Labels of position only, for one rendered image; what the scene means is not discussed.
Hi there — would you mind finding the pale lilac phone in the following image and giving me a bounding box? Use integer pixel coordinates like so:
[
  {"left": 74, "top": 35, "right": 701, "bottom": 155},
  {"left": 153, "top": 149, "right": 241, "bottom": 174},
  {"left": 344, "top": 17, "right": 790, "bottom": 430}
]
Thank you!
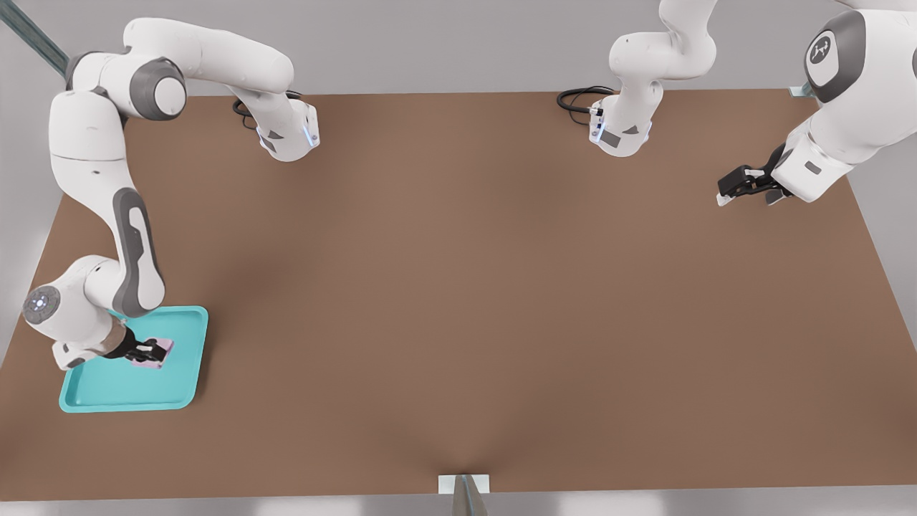
[{"left": 130, "top": 338, "right": 176, "bottom": 371}]

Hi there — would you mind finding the pale blue-green tray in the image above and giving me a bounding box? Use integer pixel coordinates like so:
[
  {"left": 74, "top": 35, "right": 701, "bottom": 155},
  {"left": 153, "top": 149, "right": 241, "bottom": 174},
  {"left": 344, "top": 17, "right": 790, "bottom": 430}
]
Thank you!
[{"left": 59, "top": 305, "right": 209, "bottom": 414}]

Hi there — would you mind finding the black cable loop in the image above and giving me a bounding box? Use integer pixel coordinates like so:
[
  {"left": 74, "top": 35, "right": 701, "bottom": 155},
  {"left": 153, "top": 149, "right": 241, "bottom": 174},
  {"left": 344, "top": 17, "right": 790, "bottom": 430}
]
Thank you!
[
  {"left": 557, "top": 86, "right": 619, "bottom": 126},
  {"left": 232, "top": 90, "right": 303, "bottom": 130}
]

